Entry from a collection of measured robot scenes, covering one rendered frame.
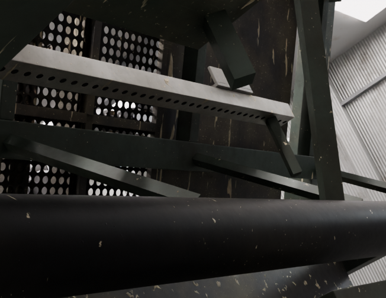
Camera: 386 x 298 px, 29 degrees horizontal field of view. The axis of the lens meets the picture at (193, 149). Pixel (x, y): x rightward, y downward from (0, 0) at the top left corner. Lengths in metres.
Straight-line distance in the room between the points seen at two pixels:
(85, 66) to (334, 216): 0.57
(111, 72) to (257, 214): 0.36
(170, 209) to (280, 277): 1.23
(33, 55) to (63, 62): 0.06
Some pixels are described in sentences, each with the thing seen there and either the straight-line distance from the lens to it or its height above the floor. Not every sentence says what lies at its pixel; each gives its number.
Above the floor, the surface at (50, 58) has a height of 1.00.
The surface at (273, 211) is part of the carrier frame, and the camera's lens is 1.28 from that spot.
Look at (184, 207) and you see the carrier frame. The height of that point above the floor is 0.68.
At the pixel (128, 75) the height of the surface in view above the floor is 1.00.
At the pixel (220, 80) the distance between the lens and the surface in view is 1.60.
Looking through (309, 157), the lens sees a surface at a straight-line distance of 2.61.
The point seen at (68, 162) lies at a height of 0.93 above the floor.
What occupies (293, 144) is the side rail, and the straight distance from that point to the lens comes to 2.79.
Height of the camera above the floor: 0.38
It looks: 20 degrees up
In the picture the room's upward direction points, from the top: 23 degrees counter-clockwise
